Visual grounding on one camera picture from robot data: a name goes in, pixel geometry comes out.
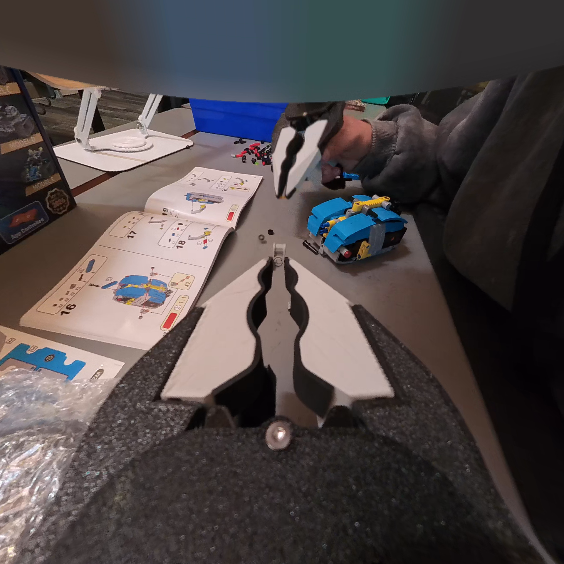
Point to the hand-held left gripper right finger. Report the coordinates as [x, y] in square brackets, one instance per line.
[343, 348]

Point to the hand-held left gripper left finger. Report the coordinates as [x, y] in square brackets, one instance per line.
[211, 348]

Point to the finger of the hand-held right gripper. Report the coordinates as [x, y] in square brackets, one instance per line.
[310, 150]
[282, 158]

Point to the light grey connector brick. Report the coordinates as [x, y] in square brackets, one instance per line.
[279, 253]

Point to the grey desk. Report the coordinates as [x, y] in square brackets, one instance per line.
[387, 299]

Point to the person's right hand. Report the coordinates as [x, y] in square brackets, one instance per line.
[352, 141]

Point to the pile of toy bricks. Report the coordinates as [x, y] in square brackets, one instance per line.
[260, 153]

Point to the blue storage bin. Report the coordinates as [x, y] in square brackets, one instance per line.
[238, 119]

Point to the blue toy car model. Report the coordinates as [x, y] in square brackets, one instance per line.
[352, 224]

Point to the black pin brick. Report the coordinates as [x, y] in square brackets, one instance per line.
[310, 246]

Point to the white instruction booklet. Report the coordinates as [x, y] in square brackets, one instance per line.
[145, 264]

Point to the blue sticker sheet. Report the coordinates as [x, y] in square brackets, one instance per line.
[101, 368]

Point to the white laptop stand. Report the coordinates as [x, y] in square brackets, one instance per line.
[123, 147]

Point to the clear bubble wrap bag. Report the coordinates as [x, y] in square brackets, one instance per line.
[35, 440]

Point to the dark blue toy kit box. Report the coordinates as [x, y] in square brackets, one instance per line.
[31, 176]

